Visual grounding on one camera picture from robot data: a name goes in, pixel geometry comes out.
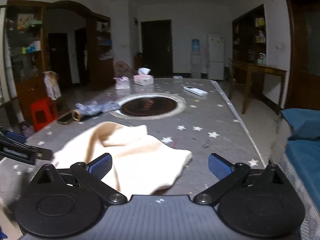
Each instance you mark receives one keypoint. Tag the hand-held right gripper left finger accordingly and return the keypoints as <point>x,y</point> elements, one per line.
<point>101,166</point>

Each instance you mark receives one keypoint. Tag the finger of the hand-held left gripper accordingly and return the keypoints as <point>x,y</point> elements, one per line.
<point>16,137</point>
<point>27,152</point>

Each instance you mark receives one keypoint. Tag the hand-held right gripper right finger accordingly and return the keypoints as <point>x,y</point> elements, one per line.
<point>220,166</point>

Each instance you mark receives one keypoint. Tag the cream garment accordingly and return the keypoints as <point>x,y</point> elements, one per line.
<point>140,155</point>

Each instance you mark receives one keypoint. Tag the red plastic stool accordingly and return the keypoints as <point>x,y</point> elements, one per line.
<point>42,115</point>

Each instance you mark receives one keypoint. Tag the grey star-printed tablecloth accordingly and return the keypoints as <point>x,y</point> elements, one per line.
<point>205,115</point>

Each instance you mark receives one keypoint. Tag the blue knit work glove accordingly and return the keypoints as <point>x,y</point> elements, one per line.
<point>95,106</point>

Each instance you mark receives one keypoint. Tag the white patterned bag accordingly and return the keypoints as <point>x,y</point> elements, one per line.
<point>52,86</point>

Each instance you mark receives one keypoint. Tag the round built-in induction cooker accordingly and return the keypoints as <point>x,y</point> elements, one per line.
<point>147,106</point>

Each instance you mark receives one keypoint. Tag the wooden arched display cabinet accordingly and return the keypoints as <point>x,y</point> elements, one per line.
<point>27,62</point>

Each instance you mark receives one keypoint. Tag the white remote control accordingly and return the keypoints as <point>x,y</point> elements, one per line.
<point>195,90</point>

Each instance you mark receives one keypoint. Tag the white lace sofa cover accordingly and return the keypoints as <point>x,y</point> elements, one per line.
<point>300,185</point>

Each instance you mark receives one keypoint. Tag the small pink white tissue pack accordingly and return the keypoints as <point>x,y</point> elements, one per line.
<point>122,83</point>

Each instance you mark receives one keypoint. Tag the blue sofa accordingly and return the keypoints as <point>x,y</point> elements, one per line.
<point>305,130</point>

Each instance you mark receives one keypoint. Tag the large pink white tissue box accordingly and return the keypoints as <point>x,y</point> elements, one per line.
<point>143,79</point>

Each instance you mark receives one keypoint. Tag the small blue white packet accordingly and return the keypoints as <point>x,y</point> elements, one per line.
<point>177,77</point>

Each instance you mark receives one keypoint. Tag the wooden side table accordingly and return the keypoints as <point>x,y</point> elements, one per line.
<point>260,68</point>

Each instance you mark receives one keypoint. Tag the white refrigerator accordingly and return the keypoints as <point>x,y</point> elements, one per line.
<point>215,57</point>

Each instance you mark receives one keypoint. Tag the water dispenser with blue bottle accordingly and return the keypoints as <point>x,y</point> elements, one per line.
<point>196,60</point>

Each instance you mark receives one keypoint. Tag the glass jar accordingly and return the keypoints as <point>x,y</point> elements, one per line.
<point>261,58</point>

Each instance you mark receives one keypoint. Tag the dark wooden door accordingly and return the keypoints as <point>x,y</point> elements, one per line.
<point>157,50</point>

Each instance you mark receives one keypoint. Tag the dark wooden bookshelf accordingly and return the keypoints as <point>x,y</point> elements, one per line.
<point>247,40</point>

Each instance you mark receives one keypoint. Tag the brown door with glass panel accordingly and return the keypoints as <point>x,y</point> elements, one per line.
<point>300,55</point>

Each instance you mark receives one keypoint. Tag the white wall socket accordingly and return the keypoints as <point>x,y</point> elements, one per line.
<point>280,47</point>

